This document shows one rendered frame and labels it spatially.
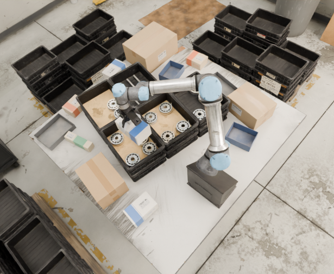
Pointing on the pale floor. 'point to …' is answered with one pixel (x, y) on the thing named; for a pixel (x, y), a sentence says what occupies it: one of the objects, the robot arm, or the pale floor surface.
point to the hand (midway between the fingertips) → (132, 125)
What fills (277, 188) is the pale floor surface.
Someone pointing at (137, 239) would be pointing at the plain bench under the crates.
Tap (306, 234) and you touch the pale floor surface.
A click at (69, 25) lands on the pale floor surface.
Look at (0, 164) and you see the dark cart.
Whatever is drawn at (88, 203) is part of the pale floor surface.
